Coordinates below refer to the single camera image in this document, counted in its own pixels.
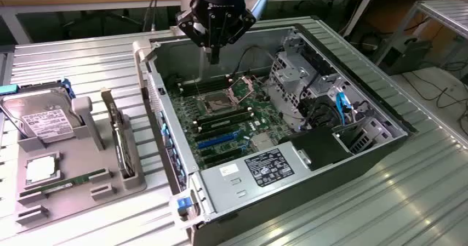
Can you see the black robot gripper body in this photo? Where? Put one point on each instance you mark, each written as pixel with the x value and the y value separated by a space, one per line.
pixel 218 5

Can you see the graphics card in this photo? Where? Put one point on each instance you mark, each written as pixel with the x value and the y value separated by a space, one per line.
pixel 120 142

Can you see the grey metal panel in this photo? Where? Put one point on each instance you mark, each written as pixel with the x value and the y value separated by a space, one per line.
pixel 260 2

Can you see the silver disk bay cage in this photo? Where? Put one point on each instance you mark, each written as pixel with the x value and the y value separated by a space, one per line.
pixel 288 76

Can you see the black office chair base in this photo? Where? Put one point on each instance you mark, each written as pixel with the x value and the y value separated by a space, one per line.
pixel 105 17

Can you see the metal socket cover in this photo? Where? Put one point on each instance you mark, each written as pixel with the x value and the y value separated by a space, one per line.
pixel 238 90

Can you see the CPU socket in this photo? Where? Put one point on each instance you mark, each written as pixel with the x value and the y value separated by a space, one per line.
pixel 217 103

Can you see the green motherboard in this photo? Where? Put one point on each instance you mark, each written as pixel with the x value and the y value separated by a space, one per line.
pixel 256 114

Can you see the installed RAM stick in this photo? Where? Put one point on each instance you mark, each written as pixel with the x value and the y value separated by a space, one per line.
pixel 214 124
pixel 224 115

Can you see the long black expansion slot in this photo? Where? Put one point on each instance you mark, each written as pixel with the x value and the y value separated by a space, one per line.
pixel 222 162
pixel 214 135
pixel 221 155

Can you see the blue disk caddy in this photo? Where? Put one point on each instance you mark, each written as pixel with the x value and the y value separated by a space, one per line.
pixel 69 88

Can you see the blue expansion slot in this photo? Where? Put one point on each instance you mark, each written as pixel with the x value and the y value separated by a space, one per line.
pixel 217 142

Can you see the black box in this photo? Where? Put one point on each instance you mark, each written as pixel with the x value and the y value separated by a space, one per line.
pixel 409 54

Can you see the silver hard disk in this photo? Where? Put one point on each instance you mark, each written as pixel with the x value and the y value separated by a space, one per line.
pixel 44 120

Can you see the metal slat side table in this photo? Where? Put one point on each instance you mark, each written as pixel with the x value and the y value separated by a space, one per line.
pixel 445 10

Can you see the grey power supply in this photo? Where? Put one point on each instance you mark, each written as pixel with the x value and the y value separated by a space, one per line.
pixel 226 191

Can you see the open PC case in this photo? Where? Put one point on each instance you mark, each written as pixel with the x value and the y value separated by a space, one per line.
pixel 328 180

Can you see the blue case latch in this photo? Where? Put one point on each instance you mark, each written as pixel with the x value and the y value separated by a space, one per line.
pixel 182 204

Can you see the CPU chip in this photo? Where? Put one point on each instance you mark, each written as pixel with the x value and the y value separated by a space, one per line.
pixel 40 172

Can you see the green RAM stick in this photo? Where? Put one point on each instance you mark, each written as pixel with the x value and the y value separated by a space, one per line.
pixel 65 185

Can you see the grey parts rack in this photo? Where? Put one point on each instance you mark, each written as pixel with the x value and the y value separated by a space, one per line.
pixel 73 202

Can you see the black plastic air duct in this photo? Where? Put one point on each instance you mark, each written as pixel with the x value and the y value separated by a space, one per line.
pixel 317 147

